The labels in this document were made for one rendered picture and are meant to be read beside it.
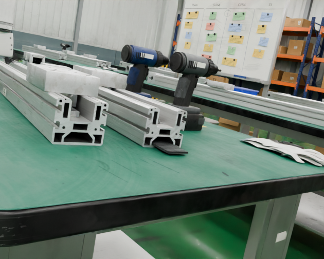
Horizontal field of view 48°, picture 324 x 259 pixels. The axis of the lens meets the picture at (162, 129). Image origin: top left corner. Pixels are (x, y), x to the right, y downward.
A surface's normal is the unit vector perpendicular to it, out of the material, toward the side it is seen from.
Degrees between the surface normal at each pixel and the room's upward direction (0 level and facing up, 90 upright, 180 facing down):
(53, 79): 90
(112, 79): 90
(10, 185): 0
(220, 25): 90
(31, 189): 0
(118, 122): 90
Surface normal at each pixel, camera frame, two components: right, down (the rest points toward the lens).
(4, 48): 0.56, 0.30
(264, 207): -0.76, -0.02
